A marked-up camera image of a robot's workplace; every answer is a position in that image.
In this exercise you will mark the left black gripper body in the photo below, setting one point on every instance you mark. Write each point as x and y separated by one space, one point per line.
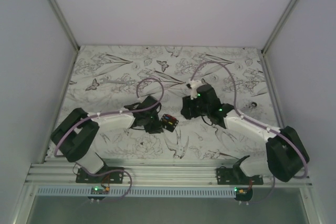
152 124

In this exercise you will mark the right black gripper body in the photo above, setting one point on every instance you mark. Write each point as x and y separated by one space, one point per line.
196 109

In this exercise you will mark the black fuse box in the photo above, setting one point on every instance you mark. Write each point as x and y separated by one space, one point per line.
169 122

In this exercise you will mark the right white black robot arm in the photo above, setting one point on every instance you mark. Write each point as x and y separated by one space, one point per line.
286 157

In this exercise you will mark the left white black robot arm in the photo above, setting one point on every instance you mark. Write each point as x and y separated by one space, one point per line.
75 134

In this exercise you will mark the silver ratchet wrench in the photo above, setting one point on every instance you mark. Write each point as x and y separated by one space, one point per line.
252 105

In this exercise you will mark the floral patterned mat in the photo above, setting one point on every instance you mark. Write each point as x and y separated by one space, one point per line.
106 78

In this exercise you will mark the left controller board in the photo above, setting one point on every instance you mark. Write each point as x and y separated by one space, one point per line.
98 194

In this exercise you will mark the controller board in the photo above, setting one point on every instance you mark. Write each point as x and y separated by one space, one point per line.
98 194
243 195

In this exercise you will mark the right controller board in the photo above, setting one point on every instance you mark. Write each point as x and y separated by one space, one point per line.
243 195

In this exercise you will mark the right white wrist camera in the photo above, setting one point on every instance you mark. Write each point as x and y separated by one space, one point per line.
192 86

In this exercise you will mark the aluminium rail base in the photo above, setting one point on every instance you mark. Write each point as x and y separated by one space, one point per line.
144 172

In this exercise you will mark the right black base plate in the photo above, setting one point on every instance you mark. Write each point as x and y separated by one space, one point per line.
230 176

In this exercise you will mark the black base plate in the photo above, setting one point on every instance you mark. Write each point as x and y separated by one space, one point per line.
230 176
112 178

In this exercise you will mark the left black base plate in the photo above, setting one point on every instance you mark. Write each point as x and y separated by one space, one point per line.
112 178

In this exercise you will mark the white slotted cable duct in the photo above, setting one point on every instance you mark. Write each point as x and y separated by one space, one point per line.
183 192

